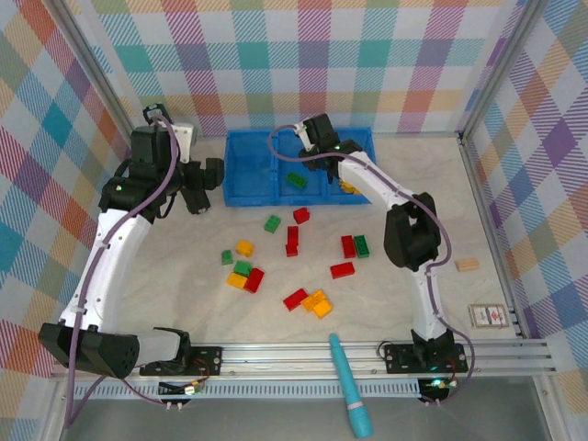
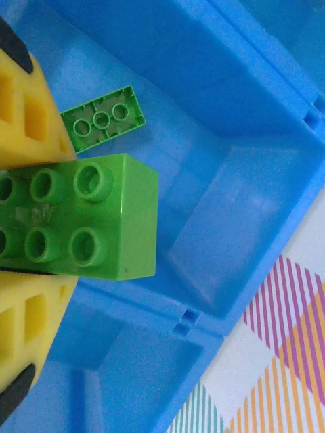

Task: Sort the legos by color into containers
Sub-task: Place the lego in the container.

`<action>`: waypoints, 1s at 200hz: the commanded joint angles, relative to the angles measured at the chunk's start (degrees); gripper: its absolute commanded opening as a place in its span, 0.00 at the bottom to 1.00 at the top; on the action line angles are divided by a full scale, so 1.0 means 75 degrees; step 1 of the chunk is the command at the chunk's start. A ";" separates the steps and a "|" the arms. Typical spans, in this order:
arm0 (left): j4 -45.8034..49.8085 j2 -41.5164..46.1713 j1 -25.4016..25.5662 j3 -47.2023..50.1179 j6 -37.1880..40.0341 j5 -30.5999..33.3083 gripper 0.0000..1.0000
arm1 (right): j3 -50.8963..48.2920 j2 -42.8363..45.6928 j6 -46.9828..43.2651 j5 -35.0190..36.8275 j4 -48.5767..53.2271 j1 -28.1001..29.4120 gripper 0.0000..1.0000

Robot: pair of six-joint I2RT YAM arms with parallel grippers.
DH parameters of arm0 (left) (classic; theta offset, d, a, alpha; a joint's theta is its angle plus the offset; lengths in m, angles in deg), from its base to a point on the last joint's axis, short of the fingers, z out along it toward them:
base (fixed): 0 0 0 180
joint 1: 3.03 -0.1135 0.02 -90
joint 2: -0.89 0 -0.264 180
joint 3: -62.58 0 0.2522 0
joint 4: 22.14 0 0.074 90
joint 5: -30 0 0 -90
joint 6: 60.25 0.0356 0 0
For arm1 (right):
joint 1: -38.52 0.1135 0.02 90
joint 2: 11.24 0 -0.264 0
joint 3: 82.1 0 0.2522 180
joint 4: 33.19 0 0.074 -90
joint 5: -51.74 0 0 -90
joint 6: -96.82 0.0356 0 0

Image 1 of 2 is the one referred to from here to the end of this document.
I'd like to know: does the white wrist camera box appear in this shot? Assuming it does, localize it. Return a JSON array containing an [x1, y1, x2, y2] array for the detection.
[[173, 122, 198, 164], [293, 123, 313, 151]]

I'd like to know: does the small card box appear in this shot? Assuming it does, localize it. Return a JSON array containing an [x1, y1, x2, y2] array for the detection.
[[468, 303, 509, 330]]

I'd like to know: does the aluminium frame side rail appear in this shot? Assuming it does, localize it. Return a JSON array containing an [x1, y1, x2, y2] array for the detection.
[[458, 137, 527, 339]]

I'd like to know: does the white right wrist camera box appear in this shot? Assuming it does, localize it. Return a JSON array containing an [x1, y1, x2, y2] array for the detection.
[[293, 123, 313, 151]]

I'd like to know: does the aluminium frame post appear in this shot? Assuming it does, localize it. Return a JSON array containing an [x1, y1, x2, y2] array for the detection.
[[458, 0, 548, 141], [54, 0, 144, 153]]

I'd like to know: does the white slotted cable duct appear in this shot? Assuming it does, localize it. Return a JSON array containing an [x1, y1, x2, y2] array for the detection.
[[73, 383, 426, 401]]

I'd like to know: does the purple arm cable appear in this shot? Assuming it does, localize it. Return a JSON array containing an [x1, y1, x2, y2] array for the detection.
[[267, 123, 477, 408], [62, 114, 183, 431]]

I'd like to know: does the blue three-compartment bin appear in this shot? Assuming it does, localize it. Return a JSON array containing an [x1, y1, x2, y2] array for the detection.
[[221, 128, 379, 209]]

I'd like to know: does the teal pen-shaped tool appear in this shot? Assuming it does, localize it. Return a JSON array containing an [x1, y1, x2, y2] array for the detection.
[[328, 334, 374, 438]]

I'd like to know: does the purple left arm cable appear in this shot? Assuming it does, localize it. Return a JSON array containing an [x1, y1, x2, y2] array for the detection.
[[62, 114, 183, 431]]

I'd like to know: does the black power connector box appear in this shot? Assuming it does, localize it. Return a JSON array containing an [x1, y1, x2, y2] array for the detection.
[[158, 379, 206, 412], [416, 376, 460, 408]]

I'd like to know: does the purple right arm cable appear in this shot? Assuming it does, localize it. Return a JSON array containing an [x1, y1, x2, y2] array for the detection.
[[267, 123, 477, 408]]

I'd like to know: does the wide aluminium frame rail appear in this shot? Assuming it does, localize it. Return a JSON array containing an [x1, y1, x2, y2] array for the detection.
[[49, 340, 558, 382]]

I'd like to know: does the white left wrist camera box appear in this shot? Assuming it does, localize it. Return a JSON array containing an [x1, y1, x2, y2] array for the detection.
[[173, 122, 198, 164]]

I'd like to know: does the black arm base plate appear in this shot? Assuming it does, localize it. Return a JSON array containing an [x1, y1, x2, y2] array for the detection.
[[139, 345, 225, 379], [382, 342, 469, 376]]

